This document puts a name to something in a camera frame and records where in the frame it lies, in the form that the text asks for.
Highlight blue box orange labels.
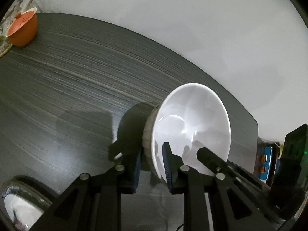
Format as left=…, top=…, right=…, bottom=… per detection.
left=253, top=146, right=273, bottom=182

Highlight floral ceramic teapot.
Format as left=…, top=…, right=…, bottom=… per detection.
left=1, top=0, right=34, bottom=56

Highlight white plate pink flowers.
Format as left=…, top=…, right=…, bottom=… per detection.
left=4, top=194, right=44, bottom=230

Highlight large blue floral plate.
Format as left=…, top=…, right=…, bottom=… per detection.
left=1, top=177, right=53, bottom=230

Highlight orange lidded teacup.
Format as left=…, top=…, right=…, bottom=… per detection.
left=5, top=7, right=37, bottom=47

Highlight white bowl blue print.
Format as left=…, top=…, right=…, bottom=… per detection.
left=142, top=83, right=231, bottom=184

